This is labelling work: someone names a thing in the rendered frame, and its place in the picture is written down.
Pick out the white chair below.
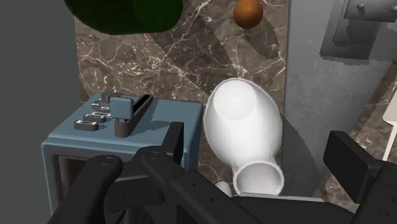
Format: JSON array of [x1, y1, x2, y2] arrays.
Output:
[[381, 89, 397, 162]]

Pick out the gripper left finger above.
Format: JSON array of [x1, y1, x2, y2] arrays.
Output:
[[47, 121, 262, 224]]

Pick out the blue toaster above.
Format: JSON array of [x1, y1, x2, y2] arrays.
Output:
[[41, 92, 204, 216]]

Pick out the grey chest of drawers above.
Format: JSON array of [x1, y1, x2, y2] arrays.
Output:
[[319, 0, 397, 67]]

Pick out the white vase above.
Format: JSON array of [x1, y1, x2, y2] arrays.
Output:
[[202, 78, 285, 197]]

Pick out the dark green rounded vessel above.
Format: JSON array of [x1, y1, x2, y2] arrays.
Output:
[[63, 0, 184, 36]]

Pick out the brown egg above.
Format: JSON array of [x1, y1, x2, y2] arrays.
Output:
[[233, 0, 264, 30]]

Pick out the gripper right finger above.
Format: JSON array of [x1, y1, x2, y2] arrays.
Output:
[[323, 130, 397, 224]]

